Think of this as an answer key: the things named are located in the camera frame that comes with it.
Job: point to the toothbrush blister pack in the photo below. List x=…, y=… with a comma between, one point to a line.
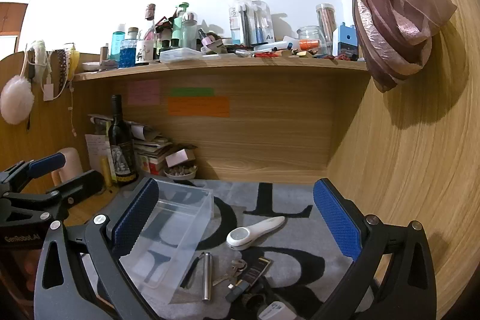
x=260, y=22
x=238, y=20

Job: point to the pale pink card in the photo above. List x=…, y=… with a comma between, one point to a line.
x=180, y=158

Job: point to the blue liquid bottle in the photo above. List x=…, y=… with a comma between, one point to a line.
x=128, y=55

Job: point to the white handheld massager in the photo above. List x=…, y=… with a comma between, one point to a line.
x=240, y=237

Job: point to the pink curtain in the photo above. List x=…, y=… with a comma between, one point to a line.
x=386, y=35

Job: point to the pink sticky note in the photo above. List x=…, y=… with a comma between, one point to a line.
x=143, y=92

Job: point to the small white dish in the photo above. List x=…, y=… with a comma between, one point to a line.
x=92, y=66

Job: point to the clear flat plastic case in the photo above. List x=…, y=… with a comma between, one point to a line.
x=180, y=54

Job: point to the green sticky note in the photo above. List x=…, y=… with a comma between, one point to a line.
x=192, y=92

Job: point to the wide glass jar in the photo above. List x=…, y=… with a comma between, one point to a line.
x=311, y=35

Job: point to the clear plastic box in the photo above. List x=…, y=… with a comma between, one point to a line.
x=180, y=226

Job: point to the grey mat with black letters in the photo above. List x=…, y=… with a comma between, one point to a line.
x=300, y=230

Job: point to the bowl of stones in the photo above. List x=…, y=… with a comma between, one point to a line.
x=180, y=173

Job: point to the black and gold lighter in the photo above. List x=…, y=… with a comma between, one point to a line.
x=258, y=267

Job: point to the beige rounded container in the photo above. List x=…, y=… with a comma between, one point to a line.
x=69, y=160

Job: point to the blue and white box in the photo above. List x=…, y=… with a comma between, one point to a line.
x=345, y=40

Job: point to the clear bottle with silver cap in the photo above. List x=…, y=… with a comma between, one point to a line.
x=189, y=31

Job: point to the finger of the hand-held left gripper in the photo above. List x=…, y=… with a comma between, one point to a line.
x=77, y=187
x=48, y=163

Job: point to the white printed mug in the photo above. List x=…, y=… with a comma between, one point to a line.
x=145, y=52

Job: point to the white fluffy pom-pom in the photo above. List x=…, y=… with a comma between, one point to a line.
x=15, y=100

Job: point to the white charger plug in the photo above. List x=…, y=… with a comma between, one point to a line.
x=275, y=312

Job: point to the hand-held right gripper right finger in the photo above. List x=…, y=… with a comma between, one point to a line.
x=337, y=222

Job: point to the dark wine bottle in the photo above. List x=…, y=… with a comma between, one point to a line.
x=122, y=155

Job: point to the orange sticky note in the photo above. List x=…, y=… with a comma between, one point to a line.
x=198, y=106

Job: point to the black cylinder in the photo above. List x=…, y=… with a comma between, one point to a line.
x=255, y=301

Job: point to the white handwritten note paper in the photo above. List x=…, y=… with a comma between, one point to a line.
x=95, y=147

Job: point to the tall clear jar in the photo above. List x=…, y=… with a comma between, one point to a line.
x=326, y=18

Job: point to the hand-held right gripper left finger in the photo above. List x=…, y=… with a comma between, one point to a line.
x=138, y=218

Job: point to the patterned hanging band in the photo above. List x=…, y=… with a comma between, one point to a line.
x=63, y=67

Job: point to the wooden shelf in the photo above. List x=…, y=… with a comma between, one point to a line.
x=225, y=66

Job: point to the teal bottle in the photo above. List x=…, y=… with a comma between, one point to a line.
x=118, y=42

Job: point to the rolled printed paper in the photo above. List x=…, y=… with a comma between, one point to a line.
x=137, y=128

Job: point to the stack of books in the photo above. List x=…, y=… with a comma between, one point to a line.
x=153, y=155

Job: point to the green pump bottle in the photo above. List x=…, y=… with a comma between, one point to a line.
x=180, y=20

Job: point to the silver flashlight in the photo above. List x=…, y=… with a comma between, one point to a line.
x=207, y=275

